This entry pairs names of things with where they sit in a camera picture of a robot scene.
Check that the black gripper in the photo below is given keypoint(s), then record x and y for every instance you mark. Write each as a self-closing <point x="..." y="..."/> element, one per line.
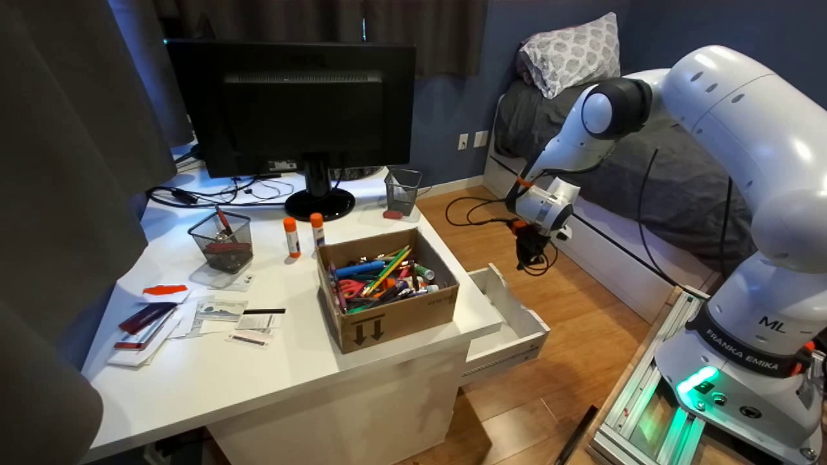
<point x="534" y="242"/>

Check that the white drawer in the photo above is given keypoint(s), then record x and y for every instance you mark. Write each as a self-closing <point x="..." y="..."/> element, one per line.
<point x="518" y="324"/>

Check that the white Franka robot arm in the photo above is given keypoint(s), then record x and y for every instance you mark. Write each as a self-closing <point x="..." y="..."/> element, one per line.
<point x="757" y="131"/>

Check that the white drawer cabinet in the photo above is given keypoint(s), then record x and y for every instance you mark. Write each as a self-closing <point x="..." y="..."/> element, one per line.
<point x="345" y="415"/>

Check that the bed with grey blanket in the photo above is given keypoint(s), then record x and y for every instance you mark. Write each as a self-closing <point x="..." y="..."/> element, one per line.
<point x="602" y="268"/>

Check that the green yellow pencil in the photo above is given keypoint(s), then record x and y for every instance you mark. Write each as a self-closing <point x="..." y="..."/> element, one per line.
<point x="388" y="271"/>

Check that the empty black mesh cup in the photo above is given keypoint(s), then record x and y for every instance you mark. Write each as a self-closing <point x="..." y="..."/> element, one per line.
<point x="402" y="194"/>

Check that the cardboard box of pens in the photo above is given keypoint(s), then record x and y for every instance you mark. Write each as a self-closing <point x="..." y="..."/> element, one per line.
<point x="397" y="321"/>

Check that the blue marker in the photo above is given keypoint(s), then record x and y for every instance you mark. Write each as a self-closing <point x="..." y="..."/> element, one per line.
<point x="358" y="271"/>

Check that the orange capped glue stick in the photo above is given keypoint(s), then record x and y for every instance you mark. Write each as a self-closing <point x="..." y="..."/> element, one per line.
<point x="292" y="240"/>
<point x="318" y="234"/>

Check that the grey patterned pillow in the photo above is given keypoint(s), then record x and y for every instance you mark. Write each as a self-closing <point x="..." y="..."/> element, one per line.
<point x="572" y="54"/>

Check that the black computer monitor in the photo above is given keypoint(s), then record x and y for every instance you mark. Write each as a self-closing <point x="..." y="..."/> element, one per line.
<point x="292" y="112"/>

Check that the white card with black strip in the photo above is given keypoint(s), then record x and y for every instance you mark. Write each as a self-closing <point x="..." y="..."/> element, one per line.
<point x="257" y="326"/>

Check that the black mesh cup with pens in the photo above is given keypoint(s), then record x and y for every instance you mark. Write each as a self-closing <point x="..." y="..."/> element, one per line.
<point x="224" y="253"/>

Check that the red pen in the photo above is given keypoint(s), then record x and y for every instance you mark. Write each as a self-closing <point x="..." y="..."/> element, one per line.
<point x="224" y="223"/>

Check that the white paper cards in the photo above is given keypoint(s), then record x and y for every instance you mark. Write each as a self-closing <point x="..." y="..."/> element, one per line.
<point x="220" y="315"/>

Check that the small orange flat item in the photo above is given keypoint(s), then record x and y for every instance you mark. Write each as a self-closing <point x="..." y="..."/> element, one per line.
<point x="163" y="291"/>

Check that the dark red booklet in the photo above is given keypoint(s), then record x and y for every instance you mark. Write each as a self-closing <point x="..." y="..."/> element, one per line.
<point x="145" y="326"/>

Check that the white paper stack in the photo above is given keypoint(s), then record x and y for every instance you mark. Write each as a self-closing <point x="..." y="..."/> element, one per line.
<point x="145" y="355"/>

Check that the dark grey curtain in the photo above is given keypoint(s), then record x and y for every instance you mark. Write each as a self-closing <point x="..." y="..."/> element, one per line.
<point x="61" y="216"/>

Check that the white wall outlet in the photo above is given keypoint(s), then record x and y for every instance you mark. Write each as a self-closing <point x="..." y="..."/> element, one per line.
<point x="481" y="138"/>
<point x="463" y="141"/>

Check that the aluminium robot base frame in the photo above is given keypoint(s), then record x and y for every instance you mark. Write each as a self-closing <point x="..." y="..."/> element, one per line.
<point x="633" y="423"/>

